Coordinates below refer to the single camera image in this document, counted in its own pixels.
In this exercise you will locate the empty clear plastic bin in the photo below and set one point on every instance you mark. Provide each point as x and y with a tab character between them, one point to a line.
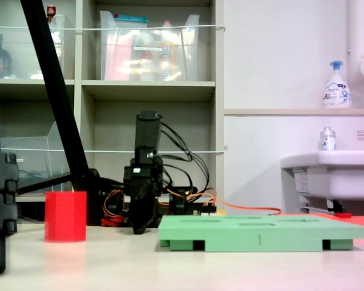
33	157

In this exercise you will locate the notched black stack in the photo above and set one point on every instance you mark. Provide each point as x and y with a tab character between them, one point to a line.
0	197

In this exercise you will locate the circuit board with connectors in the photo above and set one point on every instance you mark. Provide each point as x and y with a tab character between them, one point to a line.
209	209

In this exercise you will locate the teal-edged packet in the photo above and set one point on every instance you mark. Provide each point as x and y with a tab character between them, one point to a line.
130	19

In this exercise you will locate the dark round bottle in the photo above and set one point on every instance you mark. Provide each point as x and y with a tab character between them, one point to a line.
1	60

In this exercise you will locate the green shape-hole board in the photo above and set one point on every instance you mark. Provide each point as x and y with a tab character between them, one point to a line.
261	236

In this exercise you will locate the small clear sanitizer bottle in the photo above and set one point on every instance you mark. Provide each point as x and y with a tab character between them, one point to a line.
328	141

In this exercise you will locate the black clamp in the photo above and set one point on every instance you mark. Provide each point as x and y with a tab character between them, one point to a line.
178	203

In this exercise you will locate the red octagonal pillar block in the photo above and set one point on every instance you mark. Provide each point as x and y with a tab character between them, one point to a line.
65	216

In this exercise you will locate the beige wall ledge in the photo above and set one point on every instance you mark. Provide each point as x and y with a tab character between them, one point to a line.
291	111

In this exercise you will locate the pink-capped orange-label bottle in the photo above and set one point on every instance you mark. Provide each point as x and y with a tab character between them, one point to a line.
167	54

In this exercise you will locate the red-capped small bottle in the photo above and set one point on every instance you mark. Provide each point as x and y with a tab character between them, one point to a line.
51	12

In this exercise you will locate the white blue soap pump bottle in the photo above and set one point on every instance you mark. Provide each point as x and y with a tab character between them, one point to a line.
336	91

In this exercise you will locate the black tripod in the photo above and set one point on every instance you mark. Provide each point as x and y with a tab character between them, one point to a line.
54	91

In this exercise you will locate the large clear storage bin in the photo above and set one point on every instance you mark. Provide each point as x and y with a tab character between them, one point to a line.
188	60

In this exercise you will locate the white sink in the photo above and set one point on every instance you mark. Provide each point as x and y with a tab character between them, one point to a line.
345	175

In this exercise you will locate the beige shelf unit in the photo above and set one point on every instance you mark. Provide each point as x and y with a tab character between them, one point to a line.
148	88

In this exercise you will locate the clear bin with dark bottle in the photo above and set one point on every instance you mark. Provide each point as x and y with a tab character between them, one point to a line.
24	60

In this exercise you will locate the small red block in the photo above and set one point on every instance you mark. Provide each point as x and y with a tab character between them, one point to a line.
343	215

